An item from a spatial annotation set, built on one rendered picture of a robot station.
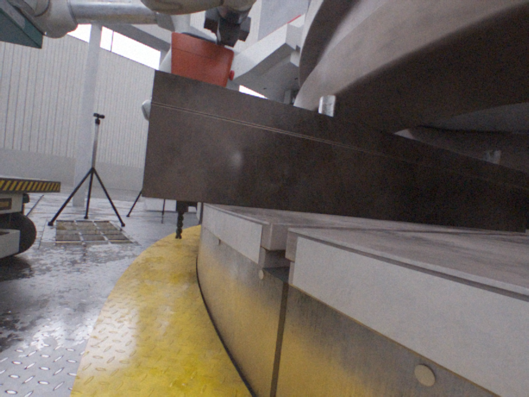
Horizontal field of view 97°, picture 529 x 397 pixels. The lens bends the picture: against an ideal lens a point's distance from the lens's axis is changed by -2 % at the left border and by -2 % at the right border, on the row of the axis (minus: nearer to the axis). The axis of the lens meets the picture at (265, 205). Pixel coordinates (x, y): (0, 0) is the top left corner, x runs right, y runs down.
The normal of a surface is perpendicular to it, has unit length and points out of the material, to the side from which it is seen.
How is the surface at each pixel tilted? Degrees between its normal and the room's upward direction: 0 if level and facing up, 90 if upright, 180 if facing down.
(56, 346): 0
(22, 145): 90
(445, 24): 90
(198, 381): 0
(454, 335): 90
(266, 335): 90
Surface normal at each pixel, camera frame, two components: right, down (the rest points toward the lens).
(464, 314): -0.81, -0.07
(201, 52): 0.34, 0.18
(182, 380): 0.11, -0.99
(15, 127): 0.66, 0.10
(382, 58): -0.91, -0.09
